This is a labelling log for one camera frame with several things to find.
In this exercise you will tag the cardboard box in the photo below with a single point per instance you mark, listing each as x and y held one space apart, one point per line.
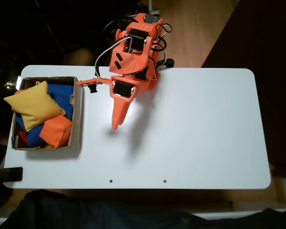
77 119

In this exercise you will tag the blue bean bag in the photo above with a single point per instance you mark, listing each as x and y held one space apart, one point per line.
33 137
62 95

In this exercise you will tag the red bean bag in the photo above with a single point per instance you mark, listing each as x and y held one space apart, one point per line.
23 136

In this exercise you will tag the black table clamp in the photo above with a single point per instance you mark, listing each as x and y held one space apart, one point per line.
12 174
169 63

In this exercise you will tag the grey metal stand base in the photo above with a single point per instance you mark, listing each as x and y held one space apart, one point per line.
153 10

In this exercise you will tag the person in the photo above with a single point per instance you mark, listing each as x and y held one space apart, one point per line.
109 214

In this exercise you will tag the orange camera mount plate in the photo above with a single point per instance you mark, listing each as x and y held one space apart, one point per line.
90 81

